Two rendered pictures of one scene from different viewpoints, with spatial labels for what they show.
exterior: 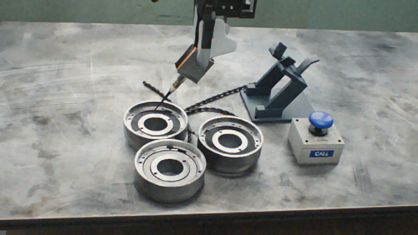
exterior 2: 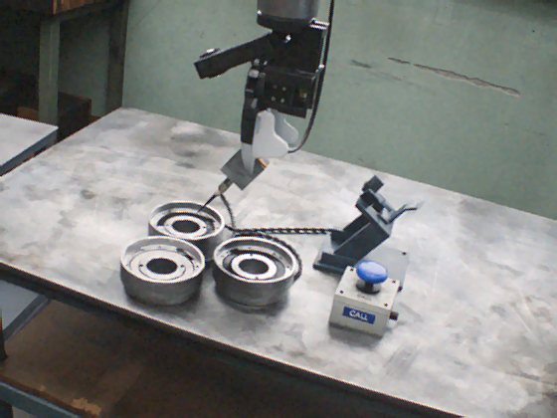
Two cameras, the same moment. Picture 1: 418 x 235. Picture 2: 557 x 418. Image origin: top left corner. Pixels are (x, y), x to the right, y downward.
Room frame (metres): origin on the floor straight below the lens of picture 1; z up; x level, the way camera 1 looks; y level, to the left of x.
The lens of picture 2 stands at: (-0.04, -0.38, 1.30)
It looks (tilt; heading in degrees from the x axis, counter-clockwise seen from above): 27 degrees down; 25
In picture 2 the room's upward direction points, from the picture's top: 9 degrees clockwise
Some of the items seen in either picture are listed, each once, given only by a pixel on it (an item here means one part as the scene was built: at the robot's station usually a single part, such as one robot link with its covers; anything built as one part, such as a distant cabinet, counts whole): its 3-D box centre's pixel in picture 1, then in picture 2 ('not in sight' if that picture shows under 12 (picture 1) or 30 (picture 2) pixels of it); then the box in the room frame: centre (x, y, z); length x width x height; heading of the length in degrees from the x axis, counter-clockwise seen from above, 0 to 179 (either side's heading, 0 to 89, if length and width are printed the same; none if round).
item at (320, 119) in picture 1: (318, 128); (369, 284); (0.66, -0.18, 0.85); 0.04 x 0.04 x 0.05
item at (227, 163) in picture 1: (229, 145); (253, 272); (0.63, -0.04, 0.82); 0.10 x 0.10 x 0.04
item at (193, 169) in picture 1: (170, 171); (161, 272); (0.55, 0.05, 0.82); 0.08 x 0.08 x 0.02
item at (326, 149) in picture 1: (318, 140); (369, 302); (0.66, -0.19, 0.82); 0.08 x 0.07 x 0.05; 102
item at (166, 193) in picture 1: (170, 171); (161, 271); (0.55, 0.05, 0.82); 0.10 x 0.10 x 0.04
